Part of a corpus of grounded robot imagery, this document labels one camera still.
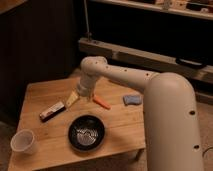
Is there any dark chocolate bar box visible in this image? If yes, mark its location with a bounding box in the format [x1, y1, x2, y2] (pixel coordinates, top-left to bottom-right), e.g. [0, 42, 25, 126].
[39, 101, 66, 122]

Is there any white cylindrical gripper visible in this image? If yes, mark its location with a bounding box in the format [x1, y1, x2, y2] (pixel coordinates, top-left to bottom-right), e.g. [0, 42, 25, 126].
[66, 79, 95, 108]

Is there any black case handle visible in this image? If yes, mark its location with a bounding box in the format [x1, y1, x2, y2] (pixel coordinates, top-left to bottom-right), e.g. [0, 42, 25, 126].
[175, 58, 207, 69]

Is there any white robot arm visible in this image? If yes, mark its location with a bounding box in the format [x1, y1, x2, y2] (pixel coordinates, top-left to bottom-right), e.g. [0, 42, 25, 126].
[67, 56, 204, 171]

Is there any long grey case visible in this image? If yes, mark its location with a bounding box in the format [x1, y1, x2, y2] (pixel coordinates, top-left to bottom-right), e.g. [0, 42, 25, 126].
[78, 38, 213, 84]

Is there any white plastic cup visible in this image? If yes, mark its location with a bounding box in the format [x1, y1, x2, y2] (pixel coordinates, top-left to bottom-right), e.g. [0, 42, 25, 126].
[10, 129, 37, 154]

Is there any blue sponge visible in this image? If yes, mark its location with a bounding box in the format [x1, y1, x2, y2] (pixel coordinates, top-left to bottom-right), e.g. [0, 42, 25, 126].
[123, 95, 142, 106]

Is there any white wall shelf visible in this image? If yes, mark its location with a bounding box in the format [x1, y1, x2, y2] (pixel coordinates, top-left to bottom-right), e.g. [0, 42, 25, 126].
[90, 0, 213, 21]

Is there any orange marker pen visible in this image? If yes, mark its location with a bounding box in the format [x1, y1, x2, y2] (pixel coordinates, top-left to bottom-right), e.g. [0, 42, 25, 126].
[93, 95, 111, 110]

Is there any wooden low table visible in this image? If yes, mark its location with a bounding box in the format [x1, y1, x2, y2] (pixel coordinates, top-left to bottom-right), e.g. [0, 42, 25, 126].
[8, 78, 145, 171]

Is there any black ceramic bowl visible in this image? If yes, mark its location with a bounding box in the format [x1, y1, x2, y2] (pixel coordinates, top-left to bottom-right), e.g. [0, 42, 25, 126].
[68, 115, 105, 152]

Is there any metal vertical pole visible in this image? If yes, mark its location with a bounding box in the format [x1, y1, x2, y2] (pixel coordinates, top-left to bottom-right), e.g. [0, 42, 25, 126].
[83, 0, 92, 41]

